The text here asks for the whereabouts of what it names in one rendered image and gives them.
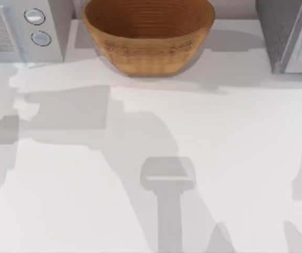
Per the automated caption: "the brown woven basket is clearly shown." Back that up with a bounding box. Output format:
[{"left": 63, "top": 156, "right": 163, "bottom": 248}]
[{"left": 83, "top": 0, "right": 216, "bottom": 77}]

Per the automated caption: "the round metal microwave knob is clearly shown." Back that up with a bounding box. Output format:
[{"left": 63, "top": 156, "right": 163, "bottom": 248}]
[
  {"left": 30, "top": 30, "right": 52, "bottom": 47},
  {"left": 23, "top": 8, "right": 46, "bottom": 26}
]

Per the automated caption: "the grey cabinet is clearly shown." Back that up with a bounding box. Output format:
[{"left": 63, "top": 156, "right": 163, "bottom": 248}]
[{"left": 255, "top": 0, "right": 302, "bottom": 75}]

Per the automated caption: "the pale microwave oven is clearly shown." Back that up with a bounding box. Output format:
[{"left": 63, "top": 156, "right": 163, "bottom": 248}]
[{"left": 0, "top": 0, "right": 75, "bottom": 65}]

